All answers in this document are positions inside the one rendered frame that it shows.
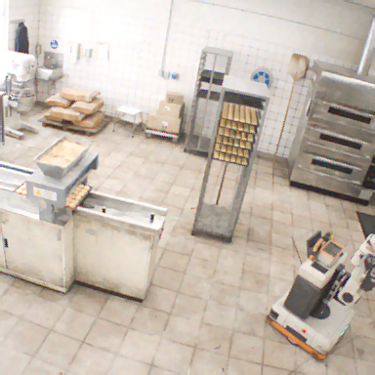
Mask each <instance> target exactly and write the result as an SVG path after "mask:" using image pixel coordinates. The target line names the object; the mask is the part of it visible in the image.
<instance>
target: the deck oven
mask: <svg viewBox="0 0 375 375"><path fill-rule="evenodd" d="M312 70H313V72H312V78H311V80H310V85H309V88H308V92H307V95H306V97H305V102H304V105H303V107H302V113H301V115H300V118H299V119H300V120H299V123H298V126H297V128H296V134H295V136H294V139H293V142H292V147H291V150H290V152H289V155H288V158H287V160H288V176H289V186H291V187H295V188H301V189H305V190H308V191H315V192H318V193H321V194H325V195H328V196H331V197H334V198H341V199H344V200H347V201H350V202H352V203H356V204H362V205H366V206H367V205H368V203H369V201H370V202H372V201H373V199H374V197H375V76H371V75H368V77H365V76H362V75H358V74H355V70H353V69H349V68H345V67H341V66H338V65H334V64H330V63H327V62H323V61H319V60H313V63H312ZM311 96H313V98H312V101H311V105H310V108H309V110H308V115H306V108H307V104H308V102H309V101H310V97H311Z"/></svg>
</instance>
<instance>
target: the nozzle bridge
mask: <svg viewBox="0 0 375 375"><path fill-rule="evenodd" d="M88 166H89V167H88ZM98 166H99V153H98V152H96V151H92V150H88V151H87V153H86V154H85V156H84V157H83V158H82V160H80V161H79V162H77V163H76V165H75V166H74V167H73V168H72V169H71V170H69V172H68V173H66V174H65V175H64V176H63V178H62V179H58V178H54V177H50V176H47V175H43V174H42V172H41V171H40V168H39V169H38V170H36V172H35V173H33V174H32V175H31V176H29V177H28V179H26V180H25V183H26V197H27V198H32V199H36V200H38V208H39V220H41V221H44V222H47V223H51V224H52V223H53V221H54V220H55V205H56V206H60V207H63V208H64V205H65V204H66V199H67V198H68V197H69V195H70V194H71V193H72V192H74V191H75V189H76V188H77V187H78V186H79V185H80V183H81V182H82V183H81V184H85V185H86V184H87V183H88V174H89V173H90V172H91V171H93V170H95V171H97V170H98ZM85 169H86V171H88V172H86V173H85V174H83V175H82V174H81V173H82V172H83V171H84V170H85ZM80 174H81V176H82V177H81V178H80V180H79V181H78V182H76V183H75V184H74V185H73V187H71V188H70V189H69V191H67V188H68V187H69V185H70V184H71V183H73V182H74V181H75V179H76V178H77V177H78V176H79V175H80ZM84 179H85V180H84ZM83 180H84V182H83Z"/></svg>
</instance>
